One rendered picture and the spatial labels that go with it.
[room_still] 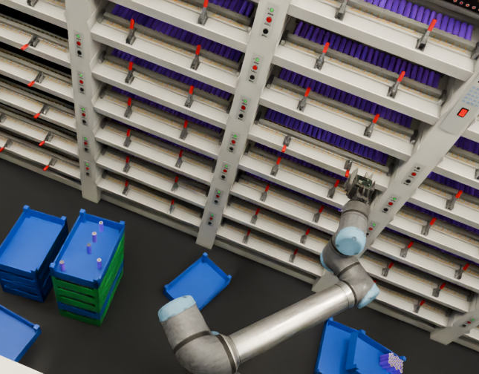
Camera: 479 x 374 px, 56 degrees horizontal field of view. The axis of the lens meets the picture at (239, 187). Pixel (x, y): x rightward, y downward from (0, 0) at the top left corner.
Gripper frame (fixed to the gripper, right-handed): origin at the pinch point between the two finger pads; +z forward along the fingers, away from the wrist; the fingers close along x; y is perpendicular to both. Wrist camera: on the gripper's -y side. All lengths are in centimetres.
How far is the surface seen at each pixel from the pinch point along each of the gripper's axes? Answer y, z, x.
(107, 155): -65, 17, 112
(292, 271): -98, 17, -1
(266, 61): 25, 8, 47
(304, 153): -9.5, 10.2, 21.5
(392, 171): -6.3, 16.8, -14.5
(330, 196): -27.9, 12.0, 2.9
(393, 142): 10.5, 11.9, -7.1
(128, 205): -98, 17, 98
